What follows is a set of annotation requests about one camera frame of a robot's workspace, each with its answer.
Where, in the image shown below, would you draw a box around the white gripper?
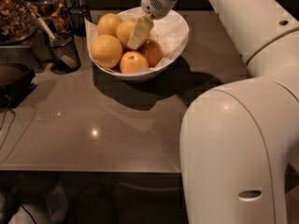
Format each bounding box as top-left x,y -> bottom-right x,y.
127,0 -> 178,49

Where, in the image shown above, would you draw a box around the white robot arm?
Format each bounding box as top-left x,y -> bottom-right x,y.
179,0 -> 299,224

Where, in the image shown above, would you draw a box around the large top centre orange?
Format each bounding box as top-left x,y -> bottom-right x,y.
91,35 -> 122,68

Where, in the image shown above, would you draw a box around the white ceramic bowl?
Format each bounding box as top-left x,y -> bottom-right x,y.
85,7 -> 191,83

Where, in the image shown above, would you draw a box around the hidden orange back centre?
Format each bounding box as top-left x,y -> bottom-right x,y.
117,18 -> 137,49

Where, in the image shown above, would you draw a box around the orange right of front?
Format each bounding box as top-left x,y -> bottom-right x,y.
139,39 -> 164,67

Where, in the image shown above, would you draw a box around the orange back left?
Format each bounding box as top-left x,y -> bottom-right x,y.
97,13 -> 122,36

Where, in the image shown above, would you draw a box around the front orange with stem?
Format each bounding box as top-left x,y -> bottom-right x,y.
120,50 -> 149,74

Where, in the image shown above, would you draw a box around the black mesh cup far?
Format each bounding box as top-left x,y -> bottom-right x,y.
68,5 -> 92,37

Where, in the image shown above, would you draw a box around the black mesh cup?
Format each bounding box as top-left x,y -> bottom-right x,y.
68,5 -> 92,37
46,33 -> 81,74

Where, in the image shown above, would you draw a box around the black mesh cup near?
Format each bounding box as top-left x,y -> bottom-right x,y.
46,33 -> 81,74

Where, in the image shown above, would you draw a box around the glass jar of dried snacks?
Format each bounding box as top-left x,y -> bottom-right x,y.
0,0 -> 36,46

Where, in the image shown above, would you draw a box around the black device on left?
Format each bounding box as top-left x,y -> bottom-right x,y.
0,63 -> 36,107

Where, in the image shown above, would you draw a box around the white shoe under table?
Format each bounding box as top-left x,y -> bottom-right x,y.
8,185 -> 68,224

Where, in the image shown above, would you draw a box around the black cable on table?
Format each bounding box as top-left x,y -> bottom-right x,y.
0,93 -> 17,150

